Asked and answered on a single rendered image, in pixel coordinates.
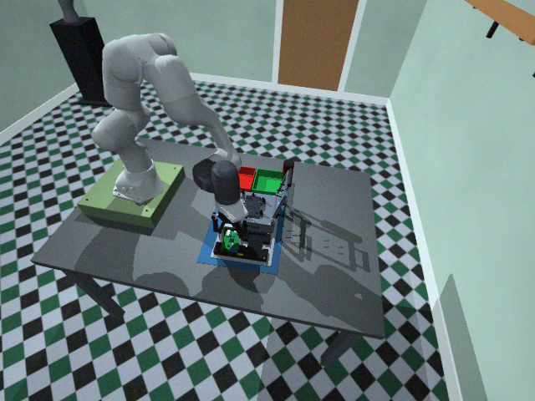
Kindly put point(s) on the red bin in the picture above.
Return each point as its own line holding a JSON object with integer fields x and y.
{"x": 246, "y": 176}

